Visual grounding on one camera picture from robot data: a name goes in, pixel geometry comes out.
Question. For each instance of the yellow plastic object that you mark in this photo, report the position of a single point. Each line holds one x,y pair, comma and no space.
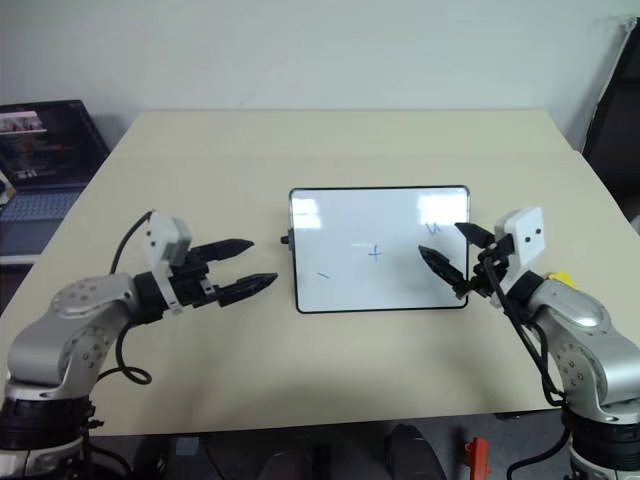
562,277

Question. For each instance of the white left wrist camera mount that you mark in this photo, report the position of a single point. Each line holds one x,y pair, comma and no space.
162,240

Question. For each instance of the red plastic object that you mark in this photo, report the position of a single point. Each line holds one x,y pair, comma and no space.
477,457

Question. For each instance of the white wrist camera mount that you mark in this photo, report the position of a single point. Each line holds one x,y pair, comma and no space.
527,237
162,240

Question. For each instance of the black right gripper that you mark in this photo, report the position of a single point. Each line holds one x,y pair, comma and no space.
492,265

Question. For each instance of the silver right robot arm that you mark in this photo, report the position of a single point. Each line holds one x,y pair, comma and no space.
585,335

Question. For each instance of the open dark laptop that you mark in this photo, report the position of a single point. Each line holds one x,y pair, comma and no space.
40,150

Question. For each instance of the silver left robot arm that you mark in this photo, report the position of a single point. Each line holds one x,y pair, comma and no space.
75,320

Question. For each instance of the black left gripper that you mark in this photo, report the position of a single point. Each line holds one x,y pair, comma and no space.
192,285

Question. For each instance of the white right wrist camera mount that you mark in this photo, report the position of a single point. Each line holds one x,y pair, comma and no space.
527,237

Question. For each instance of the small black whiteboard knob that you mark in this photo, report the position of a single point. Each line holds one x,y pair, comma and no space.
285,239

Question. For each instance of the small black-framed whiteboard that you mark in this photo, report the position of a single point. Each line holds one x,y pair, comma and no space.
370,280

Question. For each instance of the dark panel with pale edge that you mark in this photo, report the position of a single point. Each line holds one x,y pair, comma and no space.
615,110

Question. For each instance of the dark rounded shape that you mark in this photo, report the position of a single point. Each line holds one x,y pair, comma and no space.
412,452
152,460

